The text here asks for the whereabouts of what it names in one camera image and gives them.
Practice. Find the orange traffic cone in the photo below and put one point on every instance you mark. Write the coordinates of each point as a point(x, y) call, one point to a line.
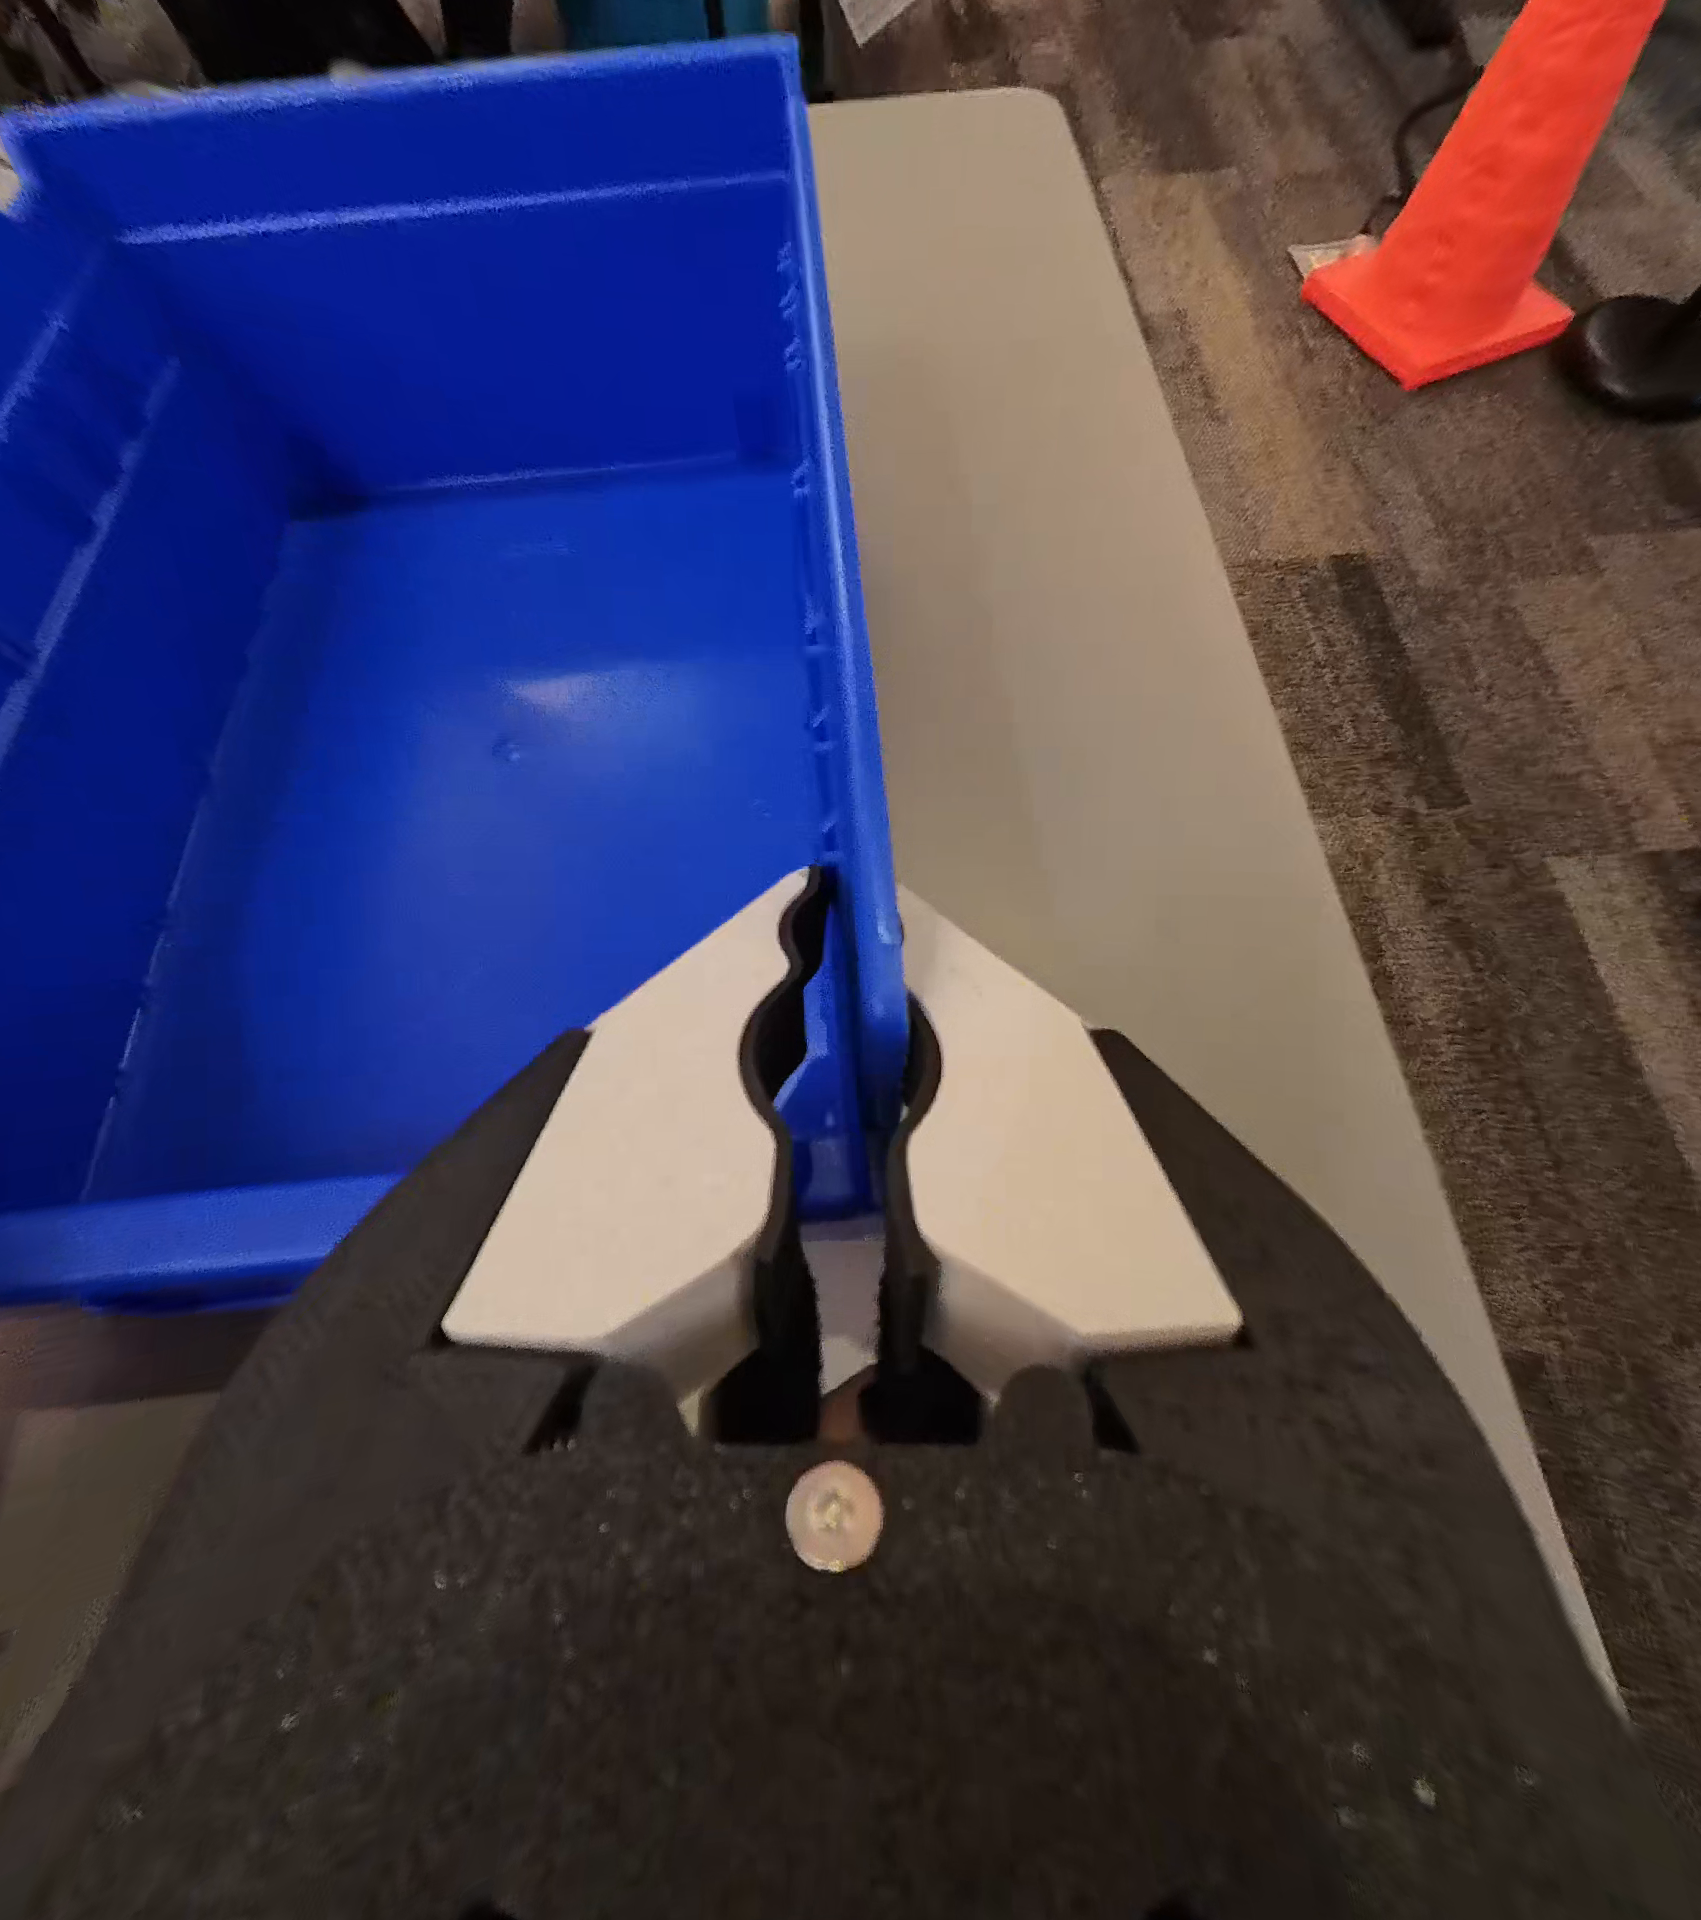
point(1496, 209)

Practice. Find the black stand base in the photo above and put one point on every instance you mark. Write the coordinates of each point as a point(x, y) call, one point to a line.
point(1644, 360)

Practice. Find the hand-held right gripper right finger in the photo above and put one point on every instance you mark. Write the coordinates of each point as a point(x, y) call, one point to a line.
point(1076, 1199)

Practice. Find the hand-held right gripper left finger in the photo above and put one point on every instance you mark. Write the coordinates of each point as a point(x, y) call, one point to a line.
point(628, 1199)

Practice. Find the small paper scrap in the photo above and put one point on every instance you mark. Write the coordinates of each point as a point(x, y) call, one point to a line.
point(1331, 259)

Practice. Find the blue plastic bin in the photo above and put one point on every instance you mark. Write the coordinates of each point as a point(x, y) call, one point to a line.
point(489, 676)

